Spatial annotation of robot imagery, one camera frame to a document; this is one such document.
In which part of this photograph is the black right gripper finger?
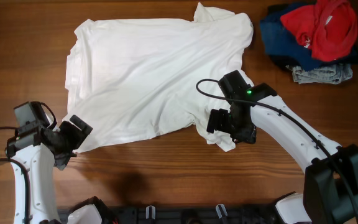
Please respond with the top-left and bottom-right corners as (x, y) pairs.
(206, 110), (218, 133)
(216, 109), (231, 133)

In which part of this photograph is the white t-shirt with black print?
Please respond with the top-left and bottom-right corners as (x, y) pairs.
(65, 4), (254, 152)

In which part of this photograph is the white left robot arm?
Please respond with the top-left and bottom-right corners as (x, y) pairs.
(6, 112), (93, 223)

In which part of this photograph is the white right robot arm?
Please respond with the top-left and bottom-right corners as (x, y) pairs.
(207, 80), (358, 223)

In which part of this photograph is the black garment under pile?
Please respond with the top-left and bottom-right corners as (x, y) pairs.
(265, 2), (358, 72)

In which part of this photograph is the dark blue garment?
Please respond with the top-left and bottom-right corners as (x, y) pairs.
(259, 2), (358, 72)

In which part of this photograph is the grey denim garment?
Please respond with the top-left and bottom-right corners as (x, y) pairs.
(286, 64), (353, 85)

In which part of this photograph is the red garment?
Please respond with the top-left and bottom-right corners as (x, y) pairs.
(280, 0), (358, 62)

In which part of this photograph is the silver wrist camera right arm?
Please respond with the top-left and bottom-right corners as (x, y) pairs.
(218, 70), (252, 104)

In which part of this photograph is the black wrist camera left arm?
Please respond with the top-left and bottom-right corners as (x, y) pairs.
(14, 101), (57, 135)

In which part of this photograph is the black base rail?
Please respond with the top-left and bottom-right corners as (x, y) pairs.
(57, 203), (279, 224)

